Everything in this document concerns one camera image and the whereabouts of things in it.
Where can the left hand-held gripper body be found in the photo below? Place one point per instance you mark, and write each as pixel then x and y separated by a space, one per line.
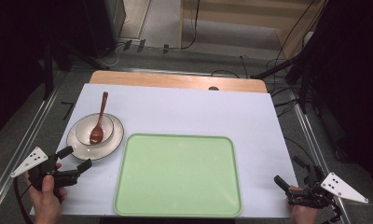
pixel 32 158

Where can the black tape corner mark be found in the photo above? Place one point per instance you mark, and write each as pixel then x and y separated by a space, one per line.
pixel 69 109

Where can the white round plate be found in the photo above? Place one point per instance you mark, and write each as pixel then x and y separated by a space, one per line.
pixel 94 152

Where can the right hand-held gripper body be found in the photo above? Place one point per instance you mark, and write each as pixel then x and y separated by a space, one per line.
pixel 315 194

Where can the black cabinet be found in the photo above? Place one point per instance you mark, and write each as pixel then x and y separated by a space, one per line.
pixel 103 25

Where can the brown wooden spoon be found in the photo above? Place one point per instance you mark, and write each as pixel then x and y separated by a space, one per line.
pixel 97 134

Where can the white bowl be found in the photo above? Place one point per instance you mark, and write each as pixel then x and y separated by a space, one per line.
pixel 82 132

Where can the black tape strip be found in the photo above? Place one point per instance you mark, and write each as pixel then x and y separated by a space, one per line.
pixel 141 45
pixel 166 49
pixel 127 45

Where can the light wooden shelf unit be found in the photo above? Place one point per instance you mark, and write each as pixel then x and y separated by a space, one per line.
pixel 237 14

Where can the person's left hand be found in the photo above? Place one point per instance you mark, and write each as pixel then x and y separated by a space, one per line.
pixel 48 205

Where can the white table mat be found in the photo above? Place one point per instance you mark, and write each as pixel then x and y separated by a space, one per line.
pixel 175 112

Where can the person's right hand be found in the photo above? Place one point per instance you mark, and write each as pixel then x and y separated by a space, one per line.
pixel 304 216

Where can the grey metal floor rail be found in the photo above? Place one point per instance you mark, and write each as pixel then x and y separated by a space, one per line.
pixel 20 149
pixel 312 140

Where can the black metal stand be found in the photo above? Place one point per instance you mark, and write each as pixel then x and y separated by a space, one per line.
pixel 48 74
pixel 274 70

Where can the light green tray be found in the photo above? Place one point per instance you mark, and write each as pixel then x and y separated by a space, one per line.
pixel 178 174

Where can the dark curtain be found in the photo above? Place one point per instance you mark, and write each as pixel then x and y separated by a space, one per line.
pixel 16 62
pixel 352 93

